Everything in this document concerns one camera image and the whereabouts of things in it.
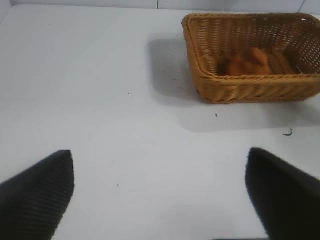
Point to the brown woven wicker basket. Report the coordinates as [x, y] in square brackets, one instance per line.
[250, 87]

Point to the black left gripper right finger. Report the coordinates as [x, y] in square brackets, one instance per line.
[285, 195]

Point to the orange plush fruit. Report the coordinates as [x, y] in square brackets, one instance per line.
[246, 65]

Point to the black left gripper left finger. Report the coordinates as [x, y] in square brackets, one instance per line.
[35, 197]

